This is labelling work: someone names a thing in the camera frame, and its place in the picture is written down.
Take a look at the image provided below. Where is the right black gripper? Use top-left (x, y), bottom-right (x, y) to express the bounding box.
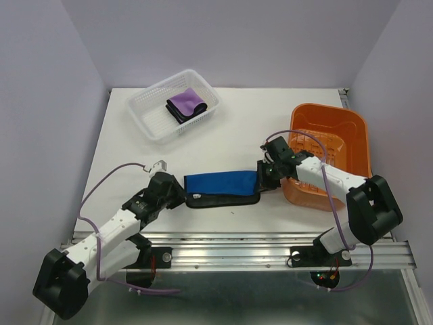
top-left (252, 159), bottom-right (283, 193)

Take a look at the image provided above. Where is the white plastic basket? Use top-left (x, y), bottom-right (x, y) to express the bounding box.
top-left (126, 69), bottom-right (221, 144)

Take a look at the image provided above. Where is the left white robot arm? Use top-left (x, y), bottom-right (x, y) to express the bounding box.
top-left (32, 171), bottom-right (185, 320)

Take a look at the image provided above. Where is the purple black-edged towel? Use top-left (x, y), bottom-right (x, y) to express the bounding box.
top-left (165, 88), bottom-right (208, 124)

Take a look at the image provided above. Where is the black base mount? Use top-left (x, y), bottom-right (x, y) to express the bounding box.
top-left (126, 234), bottom-right (173, 288)
top-left (286, 230), bottom-right (352, 290)

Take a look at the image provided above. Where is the blue towel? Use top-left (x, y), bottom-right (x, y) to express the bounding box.
top-left (183, 171), bottom-right (260, 209)

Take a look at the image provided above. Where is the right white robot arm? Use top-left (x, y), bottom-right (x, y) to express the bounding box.
top-left (257, 137), bottom-right (403, 264)

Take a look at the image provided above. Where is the aluminium mounting rail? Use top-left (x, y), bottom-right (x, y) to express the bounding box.
top-left (143, 232), bottom-right (416, 273)

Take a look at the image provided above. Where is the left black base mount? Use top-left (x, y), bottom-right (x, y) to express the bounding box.
top-left (126, 234), bottom-right (173, 288)

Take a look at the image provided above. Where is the orange plastic tub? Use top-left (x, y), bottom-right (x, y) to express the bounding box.
top-left (281, 103), bottom-right (372, 211)

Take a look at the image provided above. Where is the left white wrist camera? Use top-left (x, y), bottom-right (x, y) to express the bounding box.
top-left (143, 160), bottom-right (167, 175)

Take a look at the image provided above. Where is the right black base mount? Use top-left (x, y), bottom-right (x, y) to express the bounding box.
top-left (286, 230), bottom-right (352, 290)

